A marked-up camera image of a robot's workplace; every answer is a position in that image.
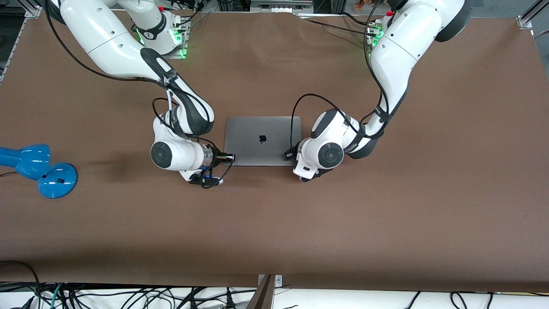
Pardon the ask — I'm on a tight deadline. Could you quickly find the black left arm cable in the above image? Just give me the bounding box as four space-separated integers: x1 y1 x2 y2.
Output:
284 0 390 163

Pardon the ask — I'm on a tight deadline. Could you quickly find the black cable across table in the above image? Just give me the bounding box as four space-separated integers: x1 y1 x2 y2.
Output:
296 13 374 37

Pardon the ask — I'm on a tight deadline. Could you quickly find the blue desk lamp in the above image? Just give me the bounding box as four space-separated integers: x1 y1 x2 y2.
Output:
0 144 78 199

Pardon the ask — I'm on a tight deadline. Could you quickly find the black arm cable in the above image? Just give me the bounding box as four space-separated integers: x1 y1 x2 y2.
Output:
284 0 390 163
44 0 236 189

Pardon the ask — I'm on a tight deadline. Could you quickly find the black base cable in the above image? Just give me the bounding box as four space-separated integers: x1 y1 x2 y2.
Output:
172 0 211 30

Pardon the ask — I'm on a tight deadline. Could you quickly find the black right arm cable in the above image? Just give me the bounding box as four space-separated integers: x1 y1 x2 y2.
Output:
44 0 236 189

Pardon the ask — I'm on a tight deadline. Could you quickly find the grey power strip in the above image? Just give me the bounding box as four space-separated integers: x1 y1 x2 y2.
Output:
250 0 314 13

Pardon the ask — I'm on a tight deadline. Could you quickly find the dark metal post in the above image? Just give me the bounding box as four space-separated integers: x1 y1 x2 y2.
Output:
247 275 275 309

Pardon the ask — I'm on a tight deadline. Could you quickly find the aluminium frame corner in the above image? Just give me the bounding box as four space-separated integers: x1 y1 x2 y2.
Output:
17 0 42 18
517 0 549 30

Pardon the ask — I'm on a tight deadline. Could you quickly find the teal cable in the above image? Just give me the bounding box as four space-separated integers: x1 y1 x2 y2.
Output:
51 282 64 309

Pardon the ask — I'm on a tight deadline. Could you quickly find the thick black looped cable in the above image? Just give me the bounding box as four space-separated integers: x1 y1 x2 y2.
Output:
0 260 41 307

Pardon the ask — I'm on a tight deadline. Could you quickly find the grey laptop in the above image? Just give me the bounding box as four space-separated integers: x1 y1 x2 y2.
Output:
224 116 302 167

